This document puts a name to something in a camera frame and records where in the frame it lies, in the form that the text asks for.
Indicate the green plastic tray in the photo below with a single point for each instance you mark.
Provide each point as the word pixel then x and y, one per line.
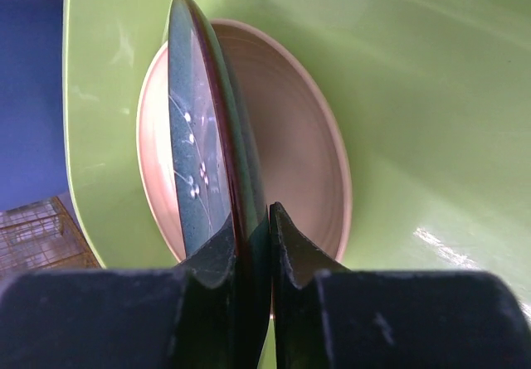
pixel 432 99

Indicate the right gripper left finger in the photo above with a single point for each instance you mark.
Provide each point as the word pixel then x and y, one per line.
pixel 124 315

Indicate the beige round plate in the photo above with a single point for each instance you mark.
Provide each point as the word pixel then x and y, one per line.
pixel 303 160

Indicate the blue ceramic plate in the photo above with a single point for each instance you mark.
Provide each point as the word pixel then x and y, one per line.
pixel 216 169

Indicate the blue trash bin black bag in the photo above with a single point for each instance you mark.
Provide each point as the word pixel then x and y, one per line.
pixel 33 158

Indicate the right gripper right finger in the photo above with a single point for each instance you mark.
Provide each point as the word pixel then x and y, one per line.
pixel 328 316

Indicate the yellow wire basket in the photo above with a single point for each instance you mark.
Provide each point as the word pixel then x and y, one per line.
pixel 42 235

